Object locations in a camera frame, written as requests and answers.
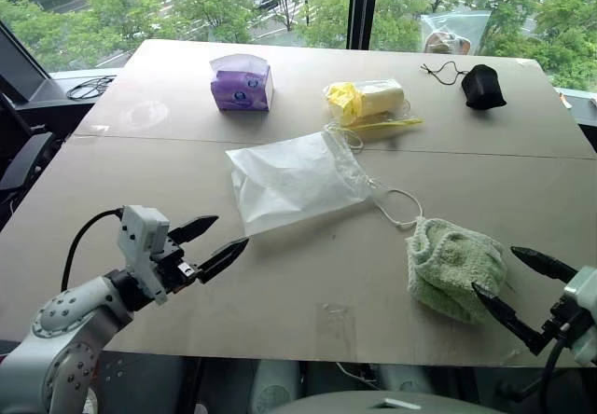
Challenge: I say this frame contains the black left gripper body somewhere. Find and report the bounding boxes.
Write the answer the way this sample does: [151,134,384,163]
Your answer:
[148,232,200,297]

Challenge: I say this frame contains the yellow plastic-wrapped package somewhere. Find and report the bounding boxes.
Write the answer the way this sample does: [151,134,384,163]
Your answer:
[322,77,426,137]

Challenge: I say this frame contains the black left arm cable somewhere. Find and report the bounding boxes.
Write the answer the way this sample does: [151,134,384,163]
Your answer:
[61,208,125,294]

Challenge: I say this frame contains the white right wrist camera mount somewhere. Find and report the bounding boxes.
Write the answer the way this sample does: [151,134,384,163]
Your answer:
[562,266,597,366]

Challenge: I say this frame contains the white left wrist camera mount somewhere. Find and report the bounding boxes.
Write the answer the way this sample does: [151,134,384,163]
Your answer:
[116,204,172,306]

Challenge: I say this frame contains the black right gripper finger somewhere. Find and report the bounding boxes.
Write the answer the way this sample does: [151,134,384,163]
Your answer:
[471,282,548,357]
[510,245,579,283]

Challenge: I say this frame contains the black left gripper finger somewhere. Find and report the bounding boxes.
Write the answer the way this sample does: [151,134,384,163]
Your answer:
[195,237,250,286]
[167,214,220,247]

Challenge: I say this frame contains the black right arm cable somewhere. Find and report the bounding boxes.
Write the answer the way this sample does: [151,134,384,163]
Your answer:
[538,321,577,414]

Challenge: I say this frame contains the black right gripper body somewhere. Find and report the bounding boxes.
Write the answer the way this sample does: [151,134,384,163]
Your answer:
[540,292,585,346]

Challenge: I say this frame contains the thin black cable loop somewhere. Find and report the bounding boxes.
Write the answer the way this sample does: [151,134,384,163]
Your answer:
[65,74,118,102]

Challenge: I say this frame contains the purple tissue pack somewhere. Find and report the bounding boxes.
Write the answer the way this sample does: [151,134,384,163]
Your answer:
[208,53,275,114]

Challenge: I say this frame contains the clear zip plastic bag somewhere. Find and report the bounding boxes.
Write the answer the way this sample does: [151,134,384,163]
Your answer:
[419,10,493,56]

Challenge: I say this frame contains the black chair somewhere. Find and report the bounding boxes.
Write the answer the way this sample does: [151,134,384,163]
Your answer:
[0,91,62,228]

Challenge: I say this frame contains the green terry towel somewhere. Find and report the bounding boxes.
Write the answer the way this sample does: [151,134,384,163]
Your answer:
[405,216,508,324]

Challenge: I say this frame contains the black pouch with cord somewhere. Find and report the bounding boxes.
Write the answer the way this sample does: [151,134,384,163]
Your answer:
[421,61,508,110]

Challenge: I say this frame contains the dark window frame post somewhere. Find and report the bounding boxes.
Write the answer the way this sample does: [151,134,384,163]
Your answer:
[345,0,381,52]

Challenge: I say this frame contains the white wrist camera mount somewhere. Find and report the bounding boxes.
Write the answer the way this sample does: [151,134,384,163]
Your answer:
[116,204,172,306]
[562,266,597,366]

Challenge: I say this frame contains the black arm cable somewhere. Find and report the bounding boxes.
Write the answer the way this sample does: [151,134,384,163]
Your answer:
[61,208,125,294]
[538,321,577,414]

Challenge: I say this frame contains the white drawstring bag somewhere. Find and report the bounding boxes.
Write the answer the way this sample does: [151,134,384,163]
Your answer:
[225,123,424,239]

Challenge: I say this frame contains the dark slanted frame panel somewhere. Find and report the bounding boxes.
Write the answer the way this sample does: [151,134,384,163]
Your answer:
[0,19,53,107]

